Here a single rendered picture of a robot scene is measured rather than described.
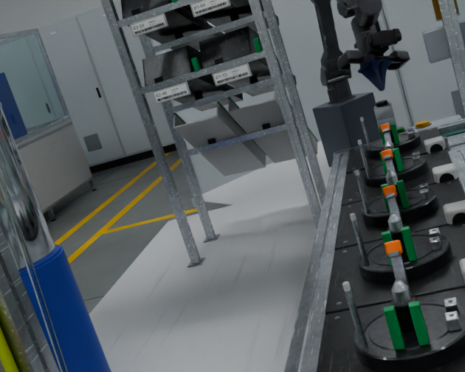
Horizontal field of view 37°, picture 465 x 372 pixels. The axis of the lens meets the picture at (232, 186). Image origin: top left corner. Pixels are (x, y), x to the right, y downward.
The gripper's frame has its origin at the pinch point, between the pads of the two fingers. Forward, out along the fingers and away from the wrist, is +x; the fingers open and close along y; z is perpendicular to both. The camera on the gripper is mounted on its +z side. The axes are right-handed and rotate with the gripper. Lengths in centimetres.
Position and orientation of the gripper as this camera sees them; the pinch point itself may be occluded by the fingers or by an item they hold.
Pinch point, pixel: (379, 77)
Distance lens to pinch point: 180.4
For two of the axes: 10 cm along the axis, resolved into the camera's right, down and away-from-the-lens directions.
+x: 2.0, 9.3, -3.0
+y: 9.1, -0.7, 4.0
